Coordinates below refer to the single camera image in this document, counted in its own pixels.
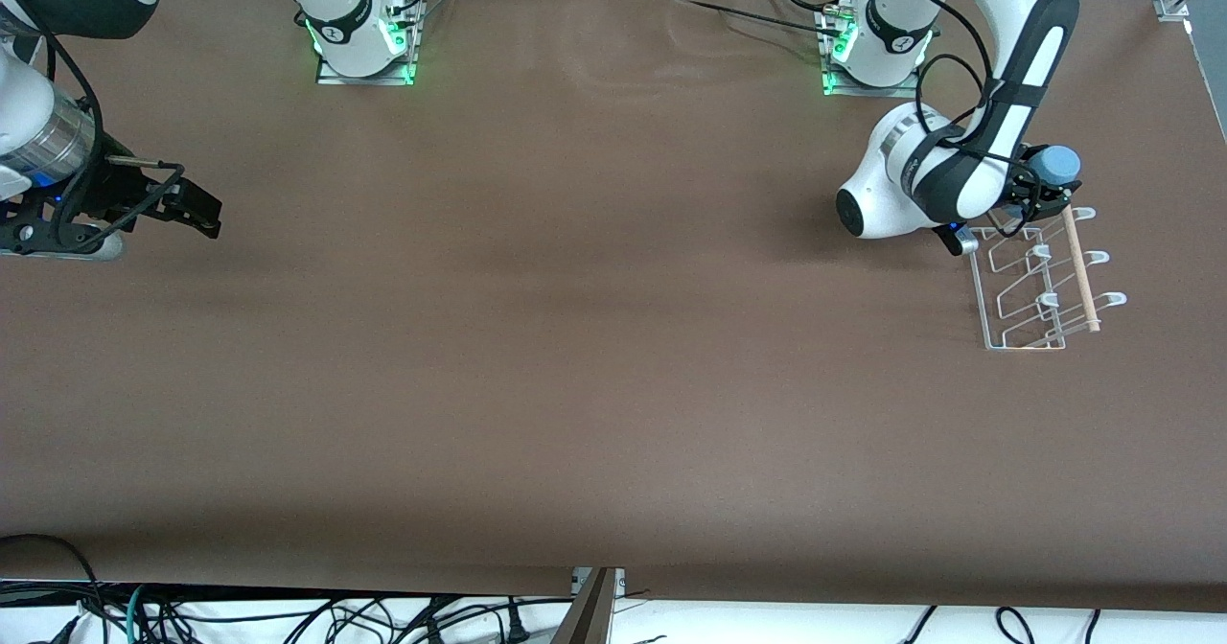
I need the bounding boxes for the blue plastic cup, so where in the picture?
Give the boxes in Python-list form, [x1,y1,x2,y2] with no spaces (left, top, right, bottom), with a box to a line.
[1040,146,1083,187]

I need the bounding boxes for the wooden rack rod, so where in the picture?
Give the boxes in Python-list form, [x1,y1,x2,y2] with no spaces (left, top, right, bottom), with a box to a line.
[1060,205,1102,334]

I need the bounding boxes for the brown table cover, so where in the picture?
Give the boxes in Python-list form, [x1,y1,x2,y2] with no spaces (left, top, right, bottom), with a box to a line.
[0,0,1227,616]

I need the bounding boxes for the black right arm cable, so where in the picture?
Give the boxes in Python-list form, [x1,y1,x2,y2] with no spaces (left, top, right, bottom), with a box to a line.
[0,11,187,254]

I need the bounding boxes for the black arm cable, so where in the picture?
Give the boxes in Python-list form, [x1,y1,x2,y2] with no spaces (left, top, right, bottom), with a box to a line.
[899,0,1041,233]
[0,11,187,254]

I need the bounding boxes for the white wire cup rack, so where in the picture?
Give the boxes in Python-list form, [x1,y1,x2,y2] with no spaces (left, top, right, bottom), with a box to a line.
[965,205,1128,352]

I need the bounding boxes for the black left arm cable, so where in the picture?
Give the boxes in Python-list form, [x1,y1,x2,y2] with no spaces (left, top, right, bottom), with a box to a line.
[899,0,1041,233]

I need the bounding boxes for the aluminium right arm base plate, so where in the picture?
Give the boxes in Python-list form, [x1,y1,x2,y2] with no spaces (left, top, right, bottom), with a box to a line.
[316,0,425,87]

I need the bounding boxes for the aluminium left arm base plate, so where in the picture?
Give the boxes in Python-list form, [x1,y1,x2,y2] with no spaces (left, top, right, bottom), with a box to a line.
[817,2,923,99]

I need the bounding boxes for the long black table cable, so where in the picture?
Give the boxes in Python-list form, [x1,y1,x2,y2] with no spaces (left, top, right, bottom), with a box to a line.
[660,0,846,35]

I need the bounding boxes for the thick black floor cable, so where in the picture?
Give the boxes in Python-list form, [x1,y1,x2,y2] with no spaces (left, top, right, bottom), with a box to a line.
[0,533,102,644]

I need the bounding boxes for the aluminium table frame profile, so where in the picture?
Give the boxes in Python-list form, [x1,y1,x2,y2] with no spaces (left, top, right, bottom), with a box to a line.
[551,567,626,644]

